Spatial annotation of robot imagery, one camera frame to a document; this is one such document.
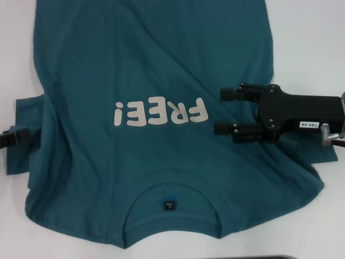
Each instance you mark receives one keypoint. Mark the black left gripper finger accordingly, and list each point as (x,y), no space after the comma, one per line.
(19,136)

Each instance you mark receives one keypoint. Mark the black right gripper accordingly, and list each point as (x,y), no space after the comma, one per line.
(296,113)

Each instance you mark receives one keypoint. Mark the teal t-shirt with FREE print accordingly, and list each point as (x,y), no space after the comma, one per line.
(161,67)

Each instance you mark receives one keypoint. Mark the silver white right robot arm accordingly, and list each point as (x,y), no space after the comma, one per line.
(343,102)

